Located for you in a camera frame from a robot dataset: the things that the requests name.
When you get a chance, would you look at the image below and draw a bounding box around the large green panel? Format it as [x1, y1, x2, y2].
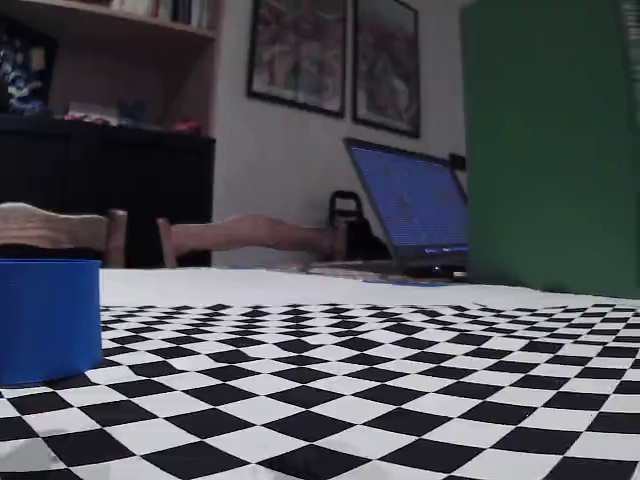
[459, 0, 640, 301]

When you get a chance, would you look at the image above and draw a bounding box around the black trolley bag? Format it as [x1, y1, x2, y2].
[327, 189, 396, 262]

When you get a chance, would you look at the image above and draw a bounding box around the flat paper stack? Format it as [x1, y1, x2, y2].
[307, 263, 401, 281]

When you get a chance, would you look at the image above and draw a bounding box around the blue tape strip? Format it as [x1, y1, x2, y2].
[362, 278, 446, 289]

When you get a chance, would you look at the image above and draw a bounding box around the blue starry night artwork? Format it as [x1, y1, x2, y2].
[0, 17, 59, 117]

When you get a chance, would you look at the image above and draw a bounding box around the black framed wall picture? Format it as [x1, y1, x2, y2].
[351, 0, 421, 140]
[246, 0, 348, 120]

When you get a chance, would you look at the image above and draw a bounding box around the black low cabinet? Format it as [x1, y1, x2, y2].
[0, 115, 217, 269]

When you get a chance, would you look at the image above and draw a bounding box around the open laptop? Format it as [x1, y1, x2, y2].
[343, 137, 471, 280]

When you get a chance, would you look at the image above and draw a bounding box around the black white checkered mat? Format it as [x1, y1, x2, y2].
[0, 267, 640, 480]

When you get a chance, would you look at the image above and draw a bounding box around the pink white packet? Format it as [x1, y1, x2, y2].
[64, 102, 115, 124]

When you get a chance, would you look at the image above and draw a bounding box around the upright book row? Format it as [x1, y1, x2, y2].
[112, 0, 214, 30]

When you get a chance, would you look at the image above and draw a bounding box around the blue round box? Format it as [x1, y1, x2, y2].
[0, 258, 105, 387]

